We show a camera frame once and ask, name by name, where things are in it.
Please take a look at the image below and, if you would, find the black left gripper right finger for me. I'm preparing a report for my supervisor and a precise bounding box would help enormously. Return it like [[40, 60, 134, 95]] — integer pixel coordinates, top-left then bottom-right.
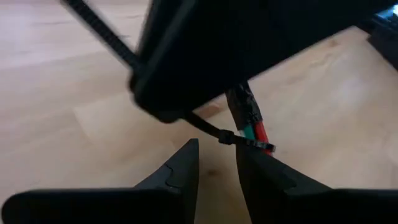
[[235, 144, 398, 224]]

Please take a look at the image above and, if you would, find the bundle of coloured cables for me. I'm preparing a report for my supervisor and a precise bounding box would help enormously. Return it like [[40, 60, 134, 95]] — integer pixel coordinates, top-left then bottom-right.
[[253, 120, 275, 156]]

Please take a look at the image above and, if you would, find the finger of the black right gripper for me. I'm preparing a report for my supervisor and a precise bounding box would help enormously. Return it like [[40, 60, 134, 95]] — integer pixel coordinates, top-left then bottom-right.
[[129, 0, 398, 124]]

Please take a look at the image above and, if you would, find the black zip tie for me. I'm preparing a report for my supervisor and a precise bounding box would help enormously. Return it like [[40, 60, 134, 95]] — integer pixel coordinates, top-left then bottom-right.
[[60, 0, 277, 152]]

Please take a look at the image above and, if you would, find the coloured wire bundle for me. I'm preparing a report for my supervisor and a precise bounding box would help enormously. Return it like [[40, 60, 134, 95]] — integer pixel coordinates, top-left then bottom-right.
[[239, 124, 256, 141]]

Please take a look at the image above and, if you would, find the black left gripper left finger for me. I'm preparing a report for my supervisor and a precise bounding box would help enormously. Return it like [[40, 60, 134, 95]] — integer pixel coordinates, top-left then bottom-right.
[[1, 138, 200, 224]]

